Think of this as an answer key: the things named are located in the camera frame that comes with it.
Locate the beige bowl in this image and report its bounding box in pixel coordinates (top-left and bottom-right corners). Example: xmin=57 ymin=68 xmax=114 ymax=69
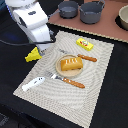
xmin=119 ymin=5 xmax=128 ymax=30

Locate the woven beige placemat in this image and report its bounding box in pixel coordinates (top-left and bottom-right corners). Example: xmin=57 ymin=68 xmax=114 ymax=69
xmin=14 ymin=31 xmax=114 ymax=128

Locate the small grey pot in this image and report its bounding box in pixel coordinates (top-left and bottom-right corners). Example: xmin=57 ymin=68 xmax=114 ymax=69
xmin=49 ymin=1 xmax=78 ymax=19

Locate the brown wooden tray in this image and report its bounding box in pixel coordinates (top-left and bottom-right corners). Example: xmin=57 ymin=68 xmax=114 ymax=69
xmin=49 ymin=1 xmax=128 ymax=42

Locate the knife with wooden handle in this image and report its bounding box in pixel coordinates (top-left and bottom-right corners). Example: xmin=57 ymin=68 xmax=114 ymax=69
xmin=58 ymin=49 xmax=97 ymax=62

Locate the white toy fish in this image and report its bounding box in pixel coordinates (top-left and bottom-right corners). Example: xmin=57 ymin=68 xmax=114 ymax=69
xmin=22 ymin=77 xmax=45 ymax=92

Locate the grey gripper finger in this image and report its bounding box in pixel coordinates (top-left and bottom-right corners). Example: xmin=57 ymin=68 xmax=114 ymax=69
xmin=39 ymin=49 xmax=45 ymax=56

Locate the yellow cheese wedge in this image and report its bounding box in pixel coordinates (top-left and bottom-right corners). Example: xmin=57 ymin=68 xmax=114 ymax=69
xmin=25 ymin=47 xmax=42 ymax=62

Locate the fork with wooden handle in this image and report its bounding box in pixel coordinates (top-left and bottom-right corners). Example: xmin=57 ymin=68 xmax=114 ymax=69
xmin=44 ymin=71 xmax=85 ymax=88

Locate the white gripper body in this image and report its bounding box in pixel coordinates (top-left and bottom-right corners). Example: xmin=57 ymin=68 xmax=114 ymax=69
xmin=13 ymin=2 xmax=51 ymax=51

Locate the round beige plate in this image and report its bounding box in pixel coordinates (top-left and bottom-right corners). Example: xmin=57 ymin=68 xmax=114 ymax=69
xmin=55 ymin=54 xmax=83 ymax=77

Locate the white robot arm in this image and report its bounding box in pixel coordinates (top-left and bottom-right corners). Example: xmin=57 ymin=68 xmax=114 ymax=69
xmin=5 ymin=0 xmax=55 ymax=55

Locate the large grey pot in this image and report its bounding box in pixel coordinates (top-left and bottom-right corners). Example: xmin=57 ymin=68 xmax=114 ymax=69
xmin=79 ymin=0 xmax=105 ymax=24

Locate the yellow butter box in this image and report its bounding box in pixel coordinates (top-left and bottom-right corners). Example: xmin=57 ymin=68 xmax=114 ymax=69
xmin=76 ymin=38 xmax=93 ymax=51

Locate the orange bread loaf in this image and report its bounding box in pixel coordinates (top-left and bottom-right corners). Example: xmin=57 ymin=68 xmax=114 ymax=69
xmin=61 ymin=57 xmax=83 ymax=71

